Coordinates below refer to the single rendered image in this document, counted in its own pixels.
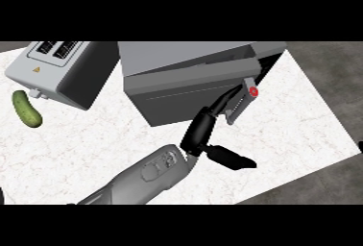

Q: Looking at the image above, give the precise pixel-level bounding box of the grey toaster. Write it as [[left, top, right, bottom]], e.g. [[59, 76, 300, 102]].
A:
[[5, 41, 121, 111]]

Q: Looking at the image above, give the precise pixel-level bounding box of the green cucumber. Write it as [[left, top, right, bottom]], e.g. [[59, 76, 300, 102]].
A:
[[12, 89, 44, 129]]

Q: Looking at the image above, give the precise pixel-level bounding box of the grey microwave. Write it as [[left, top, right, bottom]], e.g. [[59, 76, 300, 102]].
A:
[[117, 41, 288, 88]]

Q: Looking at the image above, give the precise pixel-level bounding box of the grey milk carton red cap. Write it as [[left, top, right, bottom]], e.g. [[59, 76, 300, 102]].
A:
[[223, 76, 261, 126]]

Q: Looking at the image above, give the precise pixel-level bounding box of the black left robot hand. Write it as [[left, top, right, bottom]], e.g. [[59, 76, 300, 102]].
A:
[[179, 84, 260, 170]]

